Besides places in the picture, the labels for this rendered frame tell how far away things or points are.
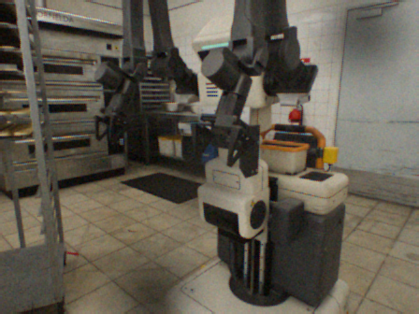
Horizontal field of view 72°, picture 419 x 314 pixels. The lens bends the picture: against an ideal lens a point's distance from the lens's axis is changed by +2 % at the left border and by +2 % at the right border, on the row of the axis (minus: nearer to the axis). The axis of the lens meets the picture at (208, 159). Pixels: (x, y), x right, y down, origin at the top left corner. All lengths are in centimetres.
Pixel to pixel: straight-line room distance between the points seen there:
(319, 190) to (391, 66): 257
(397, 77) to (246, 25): 297
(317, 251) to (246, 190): 41
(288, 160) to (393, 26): 261
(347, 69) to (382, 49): 37
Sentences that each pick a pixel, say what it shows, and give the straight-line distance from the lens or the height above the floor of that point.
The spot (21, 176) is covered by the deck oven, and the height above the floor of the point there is 26.
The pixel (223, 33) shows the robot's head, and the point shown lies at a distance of 92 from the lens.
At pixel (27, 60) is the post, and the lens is 147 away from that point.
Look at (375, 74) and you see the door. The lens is 360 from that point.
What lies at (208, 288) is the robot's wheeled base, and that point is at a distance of 142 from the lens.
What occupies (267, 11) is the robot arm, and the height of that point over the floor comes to 133.
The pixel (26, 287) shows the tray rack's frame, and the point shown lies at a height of 15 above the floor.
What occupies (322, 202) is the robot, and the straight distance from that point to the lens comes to 115.
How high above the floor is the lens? 113
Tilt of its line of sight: 13 degrees down
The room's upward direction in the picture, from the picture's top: straight up
